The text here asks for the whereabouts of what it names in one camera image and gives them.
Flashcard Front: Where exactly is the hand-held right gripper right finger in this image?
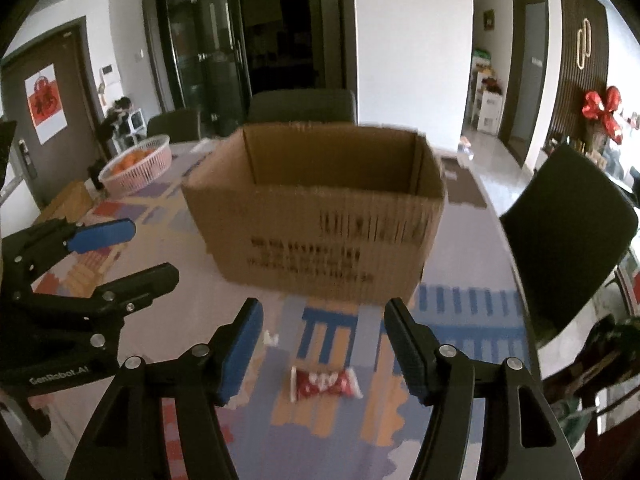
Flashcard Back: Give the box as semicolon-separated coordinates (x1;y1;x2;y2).
384;297;583;480

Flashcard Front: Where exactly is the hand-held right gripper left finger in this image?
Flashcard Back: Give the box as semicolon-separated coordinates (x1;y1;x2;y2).
70;297;264;480

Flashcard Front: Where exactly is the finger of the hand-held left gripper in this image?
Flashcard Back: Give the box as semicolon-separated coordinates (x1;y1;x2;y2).
15;262;181;347
0;217;137;307

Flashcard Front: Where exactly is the red white candy wrapper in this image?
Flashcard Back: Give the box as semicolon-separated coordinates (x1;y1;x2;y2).
289;366;363;402

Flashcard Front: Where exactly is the brown cardboard box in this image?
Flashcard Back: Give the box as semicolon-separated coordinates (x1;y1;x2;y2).
181;122;447;308

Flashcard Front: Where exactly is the pink plastic basket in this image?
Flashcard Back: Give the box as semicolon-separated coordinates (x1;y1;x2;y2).
98;134;173;196

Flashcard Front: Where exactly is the pile of oranges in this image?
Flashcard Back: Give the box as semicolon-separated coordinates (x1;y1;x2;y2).
111;146;157;175

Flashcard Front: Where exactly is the black cat figure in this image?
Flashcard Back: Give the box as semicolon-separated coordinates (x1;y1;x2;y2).
96;96;133;157

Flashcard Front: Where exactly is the small white cabinet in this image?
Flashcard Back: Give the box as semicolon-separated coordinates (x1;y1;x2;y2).
125;109;149;142

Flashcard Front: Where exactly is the patterned tablecloth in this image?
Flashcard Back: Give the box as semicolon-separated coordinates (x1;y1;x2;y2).
30;140;543;480

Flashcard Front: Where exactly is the brown entrance door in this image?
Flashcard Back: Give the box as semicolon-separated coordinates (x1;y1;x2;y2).
0;17;108;211

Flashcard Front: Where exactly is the dark grey chair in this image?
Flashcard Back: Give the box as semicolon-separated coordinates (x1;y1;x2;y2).
247;89;357;125
146;109;202;143

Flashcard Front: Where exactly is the red paper door poster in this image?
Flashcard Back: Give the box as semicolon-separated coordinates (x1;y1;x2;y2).
25;64;68;143

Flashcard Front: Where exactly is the black chair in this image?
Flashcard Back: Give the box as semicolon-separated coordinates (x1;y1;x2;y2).
500;144;640;356

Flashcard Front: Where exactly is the green potted plant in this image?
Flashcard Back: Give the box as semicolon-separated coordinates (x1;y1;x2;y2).
570;315;640;441

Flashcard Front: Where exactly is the black glass cabinet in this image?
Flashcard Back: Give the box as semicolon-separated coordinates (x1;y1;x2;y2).
142;0;251;126

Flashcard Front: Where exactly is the white storage shelf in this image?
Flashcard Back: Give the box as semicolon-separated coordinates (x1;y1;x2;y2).
472;70;503;134

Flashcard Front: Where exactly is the dark interior door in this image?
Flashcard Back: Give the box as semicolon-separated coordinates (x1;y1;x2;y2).
497;0;550;168

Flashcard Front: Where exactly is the red bow decoration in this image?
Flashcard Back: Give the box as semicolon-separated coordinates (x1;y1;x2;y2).
582;86;626;143

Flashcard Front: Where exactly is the slatted wooden wall panel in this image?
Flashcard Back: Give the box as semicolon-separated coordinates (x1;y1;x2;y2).
550;0;611;146

